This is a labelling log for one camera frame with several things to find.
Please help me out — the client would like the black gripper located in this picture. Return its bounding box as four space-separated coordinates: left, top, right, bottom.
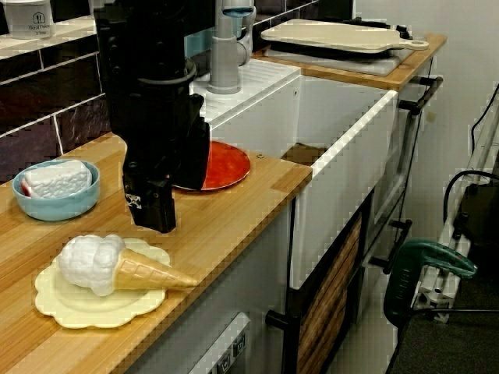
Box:
116 76 211 235

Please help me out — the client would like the red round plate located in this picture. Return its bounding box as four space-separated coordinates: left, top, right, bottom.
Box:
171 140 250 192

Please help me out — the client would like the red and white toy sushi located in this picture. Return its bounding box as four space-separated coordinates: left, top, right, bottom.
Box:
21 159 94 200

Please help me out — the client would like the light blue bowl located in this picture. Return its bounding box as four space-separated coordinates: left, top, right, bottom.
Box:
11 158 101 222

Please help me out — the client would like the grey toy faucet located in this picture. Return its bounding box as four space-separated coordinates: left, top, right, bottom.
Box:
206 0 258 95

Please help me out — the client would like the teal plastic bin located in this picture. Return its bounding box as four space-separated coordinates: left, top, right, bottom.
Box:
182 29 215 75

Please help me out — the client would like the cream scalloped plate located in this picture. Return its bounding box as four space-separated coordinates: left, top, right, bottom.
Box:
34 237 172 330

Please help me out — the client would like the white toy sink basin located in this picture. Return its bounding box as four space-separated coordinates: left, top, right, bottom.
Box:
189 58 399 291

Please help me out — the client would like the grey toy dishwasher front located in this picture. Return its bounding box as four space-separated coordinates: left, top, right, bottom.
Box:
186 311 253 374

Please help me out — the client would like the wooden slat drawer front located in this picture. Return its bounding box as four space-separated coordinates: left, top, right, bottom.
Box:
296 216 363 374

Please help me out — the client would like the cream cutting board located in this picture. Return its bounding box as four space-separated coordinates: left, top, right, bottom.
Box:
260 18 430 55

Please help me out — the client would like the printed white canister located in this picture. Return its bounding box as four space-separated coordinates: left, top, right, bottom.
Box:
2 0 55 40

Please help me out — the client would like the green power tool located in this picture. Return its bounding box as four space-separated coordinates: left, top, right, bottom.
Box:
383 238 477 324

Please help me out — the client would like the black equipment box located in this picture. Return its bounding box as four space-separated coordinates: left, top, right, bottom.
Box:
451 182 499 281

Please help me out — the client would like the black upright bar handle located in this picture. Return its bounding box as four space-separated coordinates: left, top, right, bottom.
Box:
264 309 302 374

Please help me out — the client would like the looped black cable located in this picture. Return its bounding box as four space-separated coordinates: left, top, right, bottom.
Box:
444 169 499 235

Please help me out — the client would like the thin black cable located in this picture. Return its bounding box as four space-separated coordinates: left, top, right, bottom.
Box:
469 83 499 155

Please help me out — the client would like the aluminium frame rail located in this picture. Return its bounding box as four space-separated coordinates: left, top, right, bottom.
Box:
411 112 499 323

